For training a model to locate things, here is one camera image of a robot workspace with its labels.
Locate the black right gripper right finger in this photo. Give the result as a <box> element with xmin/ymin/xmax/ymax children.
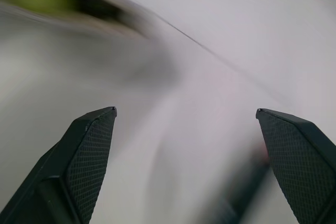
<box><xmin>256</xmin><ymin>108</ymin><xmax>336</xmax><ymax>224</ymax></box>

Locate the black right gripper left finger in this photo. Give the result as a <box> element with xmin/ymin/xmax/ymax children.
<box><xmin>0</xmin><ymin>106</ymin><xmax>118</xmax><ymax>224</ymax></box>

